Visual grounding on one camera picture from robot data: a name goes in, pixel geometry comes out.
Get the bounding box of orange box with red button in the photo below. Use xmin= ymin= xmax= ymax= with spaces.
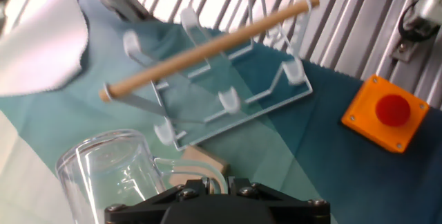
xmin=340 ymin=73 xmax=431 ymax=155

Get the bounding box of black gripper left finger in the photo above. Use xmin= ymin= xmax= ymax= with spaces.
xmin=104 ymin=178 xmax=219 ymax=224

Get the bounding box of blue green white tablecloth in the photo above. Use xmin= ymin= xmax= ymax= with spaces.
xmin=0 ymin=0 xmax=442 ymax=224

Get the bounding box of clear glass cup with handle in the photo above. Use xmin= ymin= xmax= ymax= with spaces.
xmin=55 ymin=129 xmax=229 ymax=224

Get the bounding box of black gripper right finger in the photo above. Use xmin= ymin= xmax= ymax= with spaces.
xmin=218 ymin=177 xmax=332 ymax=224

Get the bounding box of white wire cup rack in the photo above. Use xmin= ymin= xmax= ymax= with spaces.
xmin=122 ymin=0 xmax=314 ymax=152

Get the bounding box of wooden rod of rack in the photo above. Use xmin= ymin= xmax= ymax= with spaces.
xmin=98 ymin=0 xmax=320 ymax=102

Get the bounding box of small camera on stand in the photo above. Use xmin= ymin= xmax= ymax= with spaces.
xmin=391 ymin=0 xmax=442 ymax=63

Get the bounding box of small wooden block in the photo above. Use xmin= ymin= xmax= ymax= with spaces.
xmin=168 ymin=144 xmax=231 ymax=187

